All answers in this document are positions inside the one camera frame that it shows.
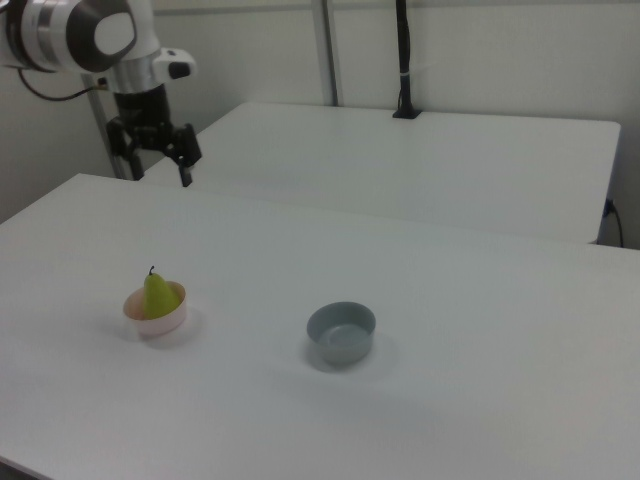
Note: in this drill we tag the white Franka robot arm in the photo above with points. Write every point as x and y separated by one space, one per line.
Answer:
75 35

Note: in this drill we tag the pink plastic bowl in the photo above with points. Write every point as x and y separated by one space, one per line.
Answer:
170 322

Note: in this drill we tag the black camera pole with base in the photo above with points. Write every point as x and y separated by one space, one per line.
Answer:
404 60

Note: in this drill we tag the white side table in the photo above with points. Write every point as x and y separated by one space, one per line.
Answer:
400 165

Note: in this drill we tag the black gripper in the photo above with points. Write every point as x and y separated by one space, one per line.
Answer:
142 110

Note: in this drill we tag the aluminium wall frame post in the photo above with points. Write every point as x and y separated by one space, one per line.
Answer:
328 50

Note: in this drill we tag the green pear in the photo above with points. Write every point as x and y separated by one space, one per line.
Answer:
159 300

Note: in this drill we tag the grey plastic bowl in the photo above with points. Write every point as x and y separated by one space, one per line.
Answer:
345 350

